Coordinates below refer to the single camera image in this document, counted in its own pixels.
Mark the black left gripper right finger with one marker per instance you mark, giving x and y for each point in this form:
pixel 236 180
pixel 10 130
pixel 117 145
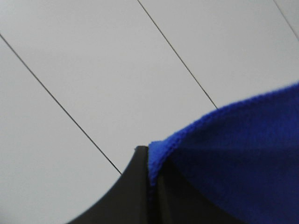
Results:
pixel 176 201

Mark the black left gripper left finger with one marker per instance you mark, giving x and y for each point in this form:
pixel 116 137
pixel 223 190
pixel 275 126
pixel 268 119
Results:
pixel 126 202

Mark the blue microfiber towel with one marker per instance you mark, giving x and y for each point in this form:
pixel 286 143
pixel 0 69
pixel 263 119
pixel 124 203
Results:
pixel 243 157

